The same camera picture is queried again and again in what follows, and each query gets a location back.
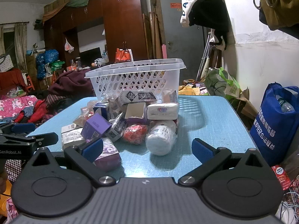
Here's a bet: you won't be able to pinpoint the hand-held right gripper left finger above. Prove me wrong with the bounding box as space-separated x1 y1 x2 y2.
27 138 117 188

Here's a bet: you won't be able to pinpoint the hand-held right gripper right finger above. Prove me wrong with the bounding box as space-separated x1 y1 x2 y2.
178 138 266 188

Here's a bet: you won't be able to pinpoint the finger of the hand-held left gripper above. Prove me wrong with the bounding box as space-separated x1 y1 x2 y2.
0 132 59 146
0 121 36 136

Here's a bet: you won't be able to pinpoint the purple cardboard box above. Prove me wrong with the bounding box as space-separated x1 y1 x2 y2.
81 113 112 141

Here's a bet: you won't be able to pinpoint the small white and blue box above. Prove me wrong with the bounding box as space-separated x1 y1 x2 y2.
105 113 128 143

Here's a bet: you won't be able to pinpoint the red snack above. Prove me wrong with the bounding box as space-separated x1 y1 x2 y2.
80 106 95 122

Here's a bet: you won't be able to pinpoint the white roll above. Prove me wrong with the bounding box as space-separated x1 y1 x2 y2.
145 120 177 156

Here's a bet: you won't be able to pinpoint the red item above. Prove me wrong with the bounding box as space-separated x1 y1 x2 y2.
123 124 149 145

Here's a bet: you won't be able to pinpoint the white tissue pack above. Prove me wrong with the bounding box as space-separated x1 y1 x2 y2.
147 103 179 121

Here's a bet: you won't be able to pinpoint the white cardboard box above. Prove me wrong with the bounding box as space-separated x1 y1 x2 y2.
124 102 148 125

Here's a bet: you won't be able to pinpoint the brown box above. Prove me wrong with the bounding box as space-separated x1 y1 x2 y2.
161 89 178 104

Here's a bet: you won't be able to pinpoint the black and white patterned box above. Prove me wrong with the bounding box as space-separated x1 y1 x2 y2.
119 91 157 104

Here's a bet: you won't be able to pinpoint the white plastic basket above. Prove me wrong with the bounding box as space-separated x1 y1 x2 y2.
84 58 187 101

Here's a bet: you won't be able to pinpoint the checkered cloth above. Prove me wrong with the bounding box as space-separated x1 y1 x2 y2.
6 159 27 183

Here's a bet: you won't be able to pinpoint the pink floral blanket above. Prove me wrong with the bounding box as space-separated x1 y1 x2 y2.
0 96 39 120

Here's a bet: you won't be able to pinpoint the red plaid garment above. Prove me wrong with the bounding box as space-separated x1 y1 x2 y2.
15 94 66 123

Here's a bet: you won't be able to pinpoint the red plastic stool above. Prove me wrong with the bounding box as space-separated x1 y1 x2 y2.
26 76 36 93

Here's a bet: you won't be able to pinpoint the red sofa cover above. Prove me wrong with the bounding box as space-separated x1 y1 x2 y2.
0 69 24 90

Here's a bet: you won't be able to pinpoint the yellow cloth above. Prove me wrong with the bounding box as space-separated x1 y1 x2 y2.
179 84 206 96

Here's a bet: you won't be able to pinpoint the maroon garment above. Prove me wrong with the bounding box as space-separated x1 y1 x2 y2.
48 70 94 97

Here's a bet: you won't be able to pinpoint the polka dot gift bag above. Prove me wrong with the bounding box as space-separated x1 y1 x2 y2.
0 54 14 73

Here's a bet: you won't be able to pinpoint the green plastic bag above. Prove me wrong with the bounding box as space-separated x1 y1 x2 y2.
50 61 65 72

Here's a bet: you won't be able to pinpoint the blue tote bag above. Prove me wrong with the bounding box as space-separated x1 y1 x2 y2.
249 83 299 167

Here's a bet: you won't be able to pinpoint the green and white bag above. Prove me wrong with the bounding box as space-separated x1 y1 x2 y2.
205 67 241 99

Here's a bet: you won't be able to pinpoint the blue plastic bags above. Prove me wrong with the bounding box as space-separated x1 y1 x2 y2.
36 49 59 80

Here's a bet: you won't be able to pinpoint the beige curtain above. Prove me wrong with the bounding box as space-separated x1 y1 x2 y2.
14 23 28 73

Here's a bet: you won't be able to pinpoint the small red box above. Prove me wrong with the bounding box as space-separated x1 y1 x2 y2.
271 165 292 191

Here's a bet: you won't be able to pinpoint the black monitor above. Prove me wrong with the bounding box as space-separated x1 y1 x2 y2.
79 47 101 66

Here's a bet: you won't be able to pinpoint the orange and white plastic bag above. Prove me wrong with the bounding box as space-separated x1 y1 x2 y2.
64 38 75 54

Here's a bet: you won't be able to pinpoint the clear water bottle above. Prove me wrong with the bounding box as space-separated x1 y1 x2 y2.
276 95 295 113

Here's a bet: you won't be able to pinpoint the orange red bag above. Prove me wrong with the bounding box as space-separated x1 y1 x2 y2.
115 48 134 63

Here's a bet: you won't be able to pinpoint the metal crutches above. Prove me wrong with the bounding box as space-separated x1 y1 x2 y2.
196 29 217 81

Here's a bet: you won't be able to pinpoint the wooden boards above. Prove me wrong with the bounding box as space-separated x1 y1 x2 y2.
142 12 164 60

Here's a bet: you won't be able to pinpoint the grey door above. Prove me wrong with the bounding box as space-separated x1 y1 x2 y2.
159 0 211 61

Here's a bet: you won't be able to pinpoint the black hanging garment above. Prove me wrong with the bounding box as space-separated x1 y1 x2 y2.
189 0 231 51

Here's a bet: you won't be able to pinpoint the brown wooden wardrobe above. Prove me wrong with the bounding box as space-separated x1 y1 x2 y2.
43 0 150 75

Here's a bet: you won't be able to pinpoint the olive hanging jacket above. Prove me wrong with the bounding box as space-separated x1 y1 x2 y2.
258 0 299 31

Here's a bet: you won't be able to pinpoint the tangled cables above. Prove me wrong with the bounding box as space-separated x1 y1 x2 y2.
275 187 299 224

